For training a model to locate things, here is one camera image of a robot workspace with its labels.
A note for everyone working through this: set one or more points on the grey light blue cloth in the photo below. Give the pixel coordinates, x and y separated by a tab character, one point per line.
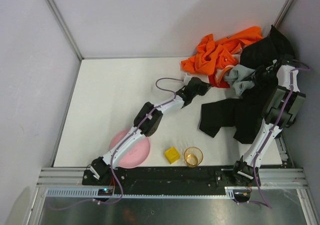
239	79

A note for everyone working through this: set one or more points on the yellow cube block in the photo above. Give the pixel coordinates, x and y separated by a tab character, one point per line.
172	155

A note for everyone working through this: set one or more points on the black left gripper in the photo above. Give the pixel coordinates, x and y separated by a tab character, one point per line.
202	87

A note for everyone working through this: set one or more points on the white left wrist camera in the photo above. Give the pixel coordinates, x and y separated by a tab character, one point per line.
186	78

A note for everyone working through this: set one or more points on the black cloth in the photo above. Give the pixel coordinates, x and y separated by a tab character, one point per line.
245	112

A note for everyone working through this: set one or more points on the red cloth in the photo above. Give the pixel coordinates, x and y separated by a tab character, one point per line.
217	79

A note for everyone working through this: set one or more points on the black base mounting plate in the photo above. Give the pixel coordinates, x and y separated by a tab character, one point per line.
176	181

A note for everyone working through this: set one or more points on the aluminium front frame rail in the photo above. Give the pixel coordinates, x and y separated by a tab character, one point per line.
269	177

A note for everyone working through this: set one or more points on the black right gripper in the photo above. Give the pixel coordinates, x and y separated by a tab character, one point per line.
260	74

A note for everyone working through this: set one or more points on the pink round plate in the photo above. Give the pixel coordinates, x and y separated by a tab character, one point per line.
136	156

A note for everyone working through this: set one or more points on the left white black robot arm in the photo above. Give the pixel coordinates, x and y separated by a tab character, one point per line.
146	123

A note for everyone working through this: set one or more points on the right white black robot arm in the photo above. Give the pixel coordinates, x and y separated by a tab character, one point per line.
280	111

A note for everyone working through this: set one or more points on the orange cloth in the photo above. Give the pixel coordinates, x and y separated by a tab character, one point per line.
212	55

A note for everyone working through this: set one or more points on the amber transparent plastic cup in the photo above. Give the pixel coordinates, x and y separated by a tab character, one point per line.
193	156

